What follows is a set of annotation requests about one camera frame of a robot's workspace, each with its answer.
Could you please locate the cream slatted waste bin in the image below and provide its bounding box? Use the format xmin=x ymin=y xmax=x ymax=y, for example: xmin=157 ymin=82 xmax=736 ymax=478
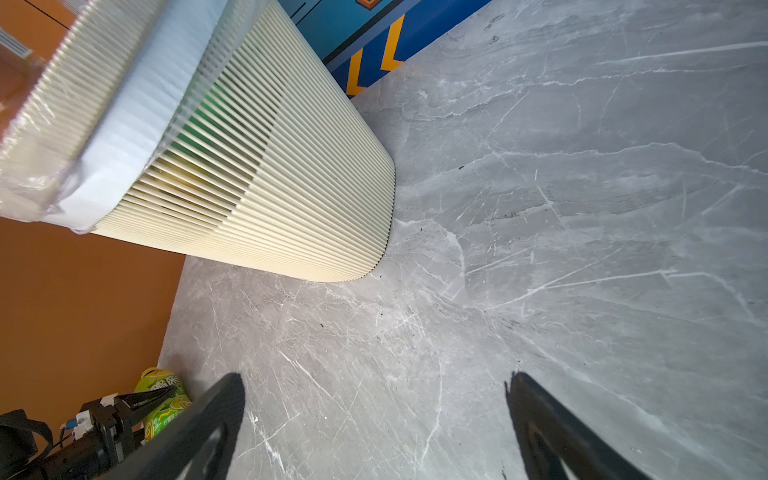
xmin=1 ymin=1 xmax=396 ymax=282

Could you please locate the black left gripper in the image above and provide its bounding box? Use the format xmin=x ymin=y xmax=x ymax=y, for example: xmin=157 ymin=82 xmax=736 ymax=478
xmin=1 ymin=386 xmax=176 ymax=479

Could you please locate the yellow green small bottle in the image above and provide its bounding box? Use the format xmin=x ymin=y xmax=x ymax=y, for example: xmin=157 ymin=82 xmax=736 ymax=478
xmin=133 ymin=367 xmax=193 ymax=442

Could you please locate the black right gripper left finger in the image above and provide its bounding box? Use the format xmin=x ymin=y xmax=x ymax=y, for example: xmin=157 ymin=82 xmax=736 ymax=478
xmin=103 ymin=373 xmax=245 ymax=479

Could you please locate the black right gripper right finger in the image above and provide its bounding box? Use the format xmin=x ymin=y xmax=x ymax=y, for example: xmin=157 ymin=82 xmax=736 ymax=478
xmin=506 ymin=371 xmax=648 ymax=479

